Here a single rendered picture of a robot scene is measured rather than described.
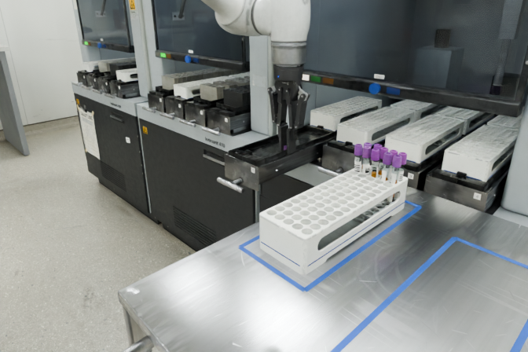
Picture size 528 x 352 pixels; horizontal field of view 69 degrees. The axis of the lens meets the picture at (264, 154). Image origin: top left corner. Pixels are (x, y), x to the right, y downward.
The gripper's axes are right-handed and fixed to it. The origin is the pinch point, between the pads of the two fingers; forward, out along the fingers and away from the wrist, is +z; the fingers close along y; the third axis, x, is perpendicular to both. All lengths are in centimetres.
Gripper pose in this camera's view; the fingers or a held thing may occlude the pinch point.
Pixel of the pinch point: (287, 139)
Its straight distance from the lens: 105.6
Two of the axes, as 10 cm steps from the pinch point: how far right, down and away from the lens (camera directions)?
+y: -7.1, -2.5, 6.6
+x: -7.1, 2.6, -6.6
